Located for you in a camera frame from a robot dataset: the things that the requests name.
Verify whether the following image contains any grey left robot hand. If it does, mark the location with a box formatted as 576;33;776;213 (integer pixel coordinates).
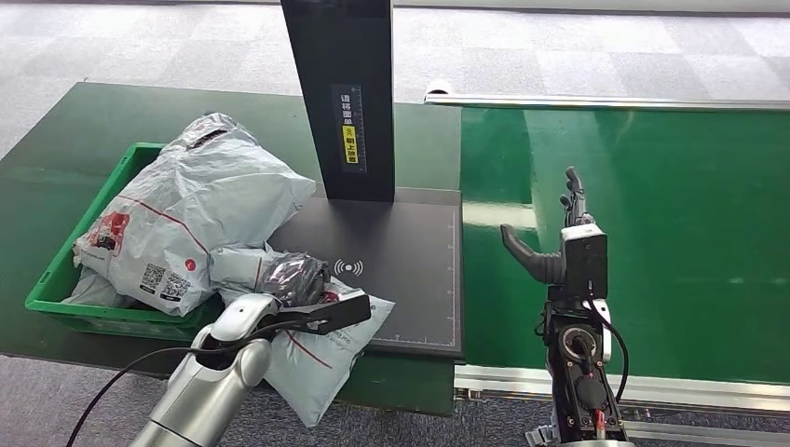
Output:
259;251;332;308

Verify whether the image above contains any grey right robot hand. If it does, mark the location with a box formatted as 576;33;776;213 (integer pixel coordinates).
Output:
499;166;589;285

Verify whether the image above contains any grey red-printed mailer package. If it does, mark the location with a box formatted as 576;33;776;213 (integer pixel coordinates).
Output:
210;243;396;428

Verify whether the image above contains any black inbound scanning machine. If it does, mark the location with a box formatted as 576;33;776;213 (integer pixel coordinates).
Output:
268;0;464;360

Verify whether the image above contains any large grey mailer package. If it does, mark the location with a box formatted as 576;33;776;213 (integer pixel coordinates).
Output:
73;113;317;318

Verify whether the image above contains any green conveyor belt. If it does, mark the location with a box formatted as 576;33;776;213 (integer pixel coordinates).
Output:
459;107;790;385

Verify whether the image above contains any black yellow machine label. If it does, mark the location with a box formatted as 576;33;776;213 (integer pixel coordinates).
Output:
330;83;368;174

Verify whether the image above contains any small plain grey mailer package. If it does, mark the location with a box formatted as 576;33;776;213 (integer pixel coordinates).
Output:
61;268;134;310

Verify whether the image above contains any green plastic crate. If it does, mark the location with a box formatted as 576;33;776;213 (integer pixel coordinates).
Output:
24;142;224;344

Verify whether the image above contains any dark green table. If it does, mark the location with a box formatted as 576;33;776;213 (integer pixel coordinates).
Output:
0;83;463;417

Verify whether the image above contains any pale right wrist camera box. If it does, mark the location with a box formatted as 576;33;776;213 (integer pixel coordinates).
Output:
560;223;609;304

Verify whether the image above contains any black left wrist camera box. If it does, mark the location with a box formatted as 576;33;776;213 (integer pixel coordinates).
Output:
280;292;373;336

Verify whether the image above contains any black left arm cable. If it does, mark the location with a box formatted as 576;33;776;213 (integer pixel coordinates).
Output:
64;318;310;447

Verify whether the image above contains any silver conveyor rail with roller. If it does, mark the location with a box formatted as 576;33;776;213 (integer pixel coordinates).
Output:
424;78;790;114

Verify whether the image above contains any silver conveyor side rail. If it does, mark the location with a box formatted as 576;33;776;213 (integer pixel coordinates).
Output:
453;363;790;447

